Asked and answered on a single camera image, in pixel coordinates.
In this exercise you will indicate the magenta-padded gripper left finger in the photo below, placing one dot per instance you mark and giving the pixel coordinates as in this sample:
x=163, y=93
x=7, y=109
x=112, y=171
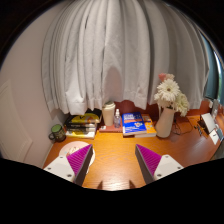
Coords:
x=61, y=166

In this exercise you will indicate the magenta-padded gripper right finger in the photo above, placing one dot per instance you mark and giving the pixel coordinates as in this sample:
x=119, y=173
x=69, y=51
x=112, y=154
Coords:
x=166, y=165

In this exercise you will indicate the dark green mug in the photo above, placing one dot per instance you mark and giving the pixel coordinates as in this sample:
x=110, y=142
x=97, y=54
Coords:
x=59, y=133

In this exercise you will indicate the white and yellow book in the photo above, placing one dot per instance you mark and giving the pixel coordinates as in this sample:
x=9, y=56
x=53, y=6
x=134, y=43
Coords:
x=80, y=134

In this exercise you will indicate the white ceramic vase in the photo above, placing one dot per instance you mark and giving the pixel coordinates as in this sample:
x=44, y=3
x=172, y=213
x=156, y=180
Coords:
x=165, y=125

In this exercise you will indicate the yellow orange book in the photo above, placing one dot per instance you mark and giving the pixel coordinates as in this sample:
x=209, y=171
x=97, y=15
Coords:
x=150, y=128

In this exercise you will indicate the black pen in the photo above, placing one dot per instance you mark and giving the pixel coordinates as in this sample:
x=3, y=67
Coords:
x=199, y=130

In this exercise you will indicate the blue book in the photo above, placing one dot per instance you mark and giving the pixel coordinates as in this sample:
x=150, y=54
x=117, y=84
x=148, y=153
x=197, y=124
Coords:
x=133, y=124

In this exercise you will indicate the white paper sheet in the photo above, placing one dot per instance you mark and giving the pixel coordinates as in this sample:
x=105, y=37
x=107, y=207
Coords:
x=214, y=136

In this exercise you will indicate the red-brown book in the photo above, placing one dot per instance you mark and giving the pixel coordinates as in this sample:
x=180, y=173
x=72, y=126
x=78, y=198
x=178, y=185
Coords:
x=108, y=129

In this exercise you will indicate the silver laptop on stand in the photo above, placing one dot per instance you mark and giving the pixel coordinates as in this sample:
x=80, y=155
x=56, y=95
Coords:
x=209, y=121

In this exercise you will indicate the clear spray bottle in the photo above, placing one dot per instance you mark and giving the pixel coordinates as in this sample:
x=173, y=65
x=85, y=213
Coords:
x=117, y=120

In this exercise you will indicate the white tumbler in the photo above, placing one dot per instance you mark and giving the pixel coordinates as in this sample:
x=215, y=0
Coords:
x=108, y=115

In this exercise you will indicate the white flower bouquet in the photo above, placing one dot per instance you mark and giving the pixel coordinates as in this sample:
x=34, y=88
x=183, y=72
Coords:
x=168, y=91

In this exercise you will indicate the white curtain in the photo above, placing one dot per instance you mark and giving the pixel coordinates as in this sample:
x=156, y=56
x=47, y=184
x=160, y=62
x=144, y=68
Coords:
x=116, y=50

